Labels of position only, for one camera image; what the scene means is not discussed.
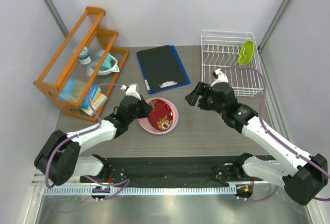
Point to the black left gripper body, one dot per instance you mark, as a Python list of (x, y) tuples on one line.
[(132, 117)]

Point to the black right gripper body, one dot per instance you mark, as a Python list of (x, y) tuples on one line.
[(208, 102)]

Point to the pink plate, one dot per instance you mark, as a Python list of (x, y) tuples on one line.
[(146, 125)]

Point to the red floral plate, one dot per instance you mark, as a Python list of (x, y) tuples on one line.
[(161, 116)]

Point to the lime green plate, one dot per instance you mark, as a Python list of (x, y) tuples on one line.
[(246, 53)]

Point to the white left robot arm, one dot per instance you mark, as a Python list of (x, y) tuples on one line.
[(60, 158)]

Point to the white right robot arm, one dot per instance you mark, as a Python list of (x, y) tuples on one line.
[(300, 174)]

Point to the orange wooden shelf rack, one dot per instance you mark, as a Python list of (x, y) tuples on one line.
[(64, 65)]

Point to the blue white book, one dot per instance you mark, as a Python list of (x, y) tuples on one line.
[(96, 98)]

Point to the blue black clipboard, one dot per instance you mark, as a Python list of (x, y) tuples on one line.
[(162, 69)]

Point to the white bowl with teal items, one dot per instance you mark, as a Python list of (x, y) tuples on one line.
[(110, 65)]

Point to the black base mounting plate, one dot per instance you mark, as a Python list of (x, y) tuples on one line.
[(173, 172)]

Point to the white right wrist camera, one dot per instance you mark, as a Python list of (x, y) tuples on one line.
[(219, 77)]

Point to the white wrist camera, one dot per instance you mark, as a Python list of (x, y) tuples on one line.
[(131, 90), (219, 77)]

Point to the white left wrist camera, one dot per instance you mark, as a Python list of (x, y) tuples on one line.
[(131, 90)]

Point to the white wire dish rack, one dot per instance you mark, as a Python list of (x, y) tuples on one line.
[(220, 50)]

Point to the white slotted cable duct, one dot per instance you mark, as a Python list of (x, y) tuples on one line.
[(94, 190)]

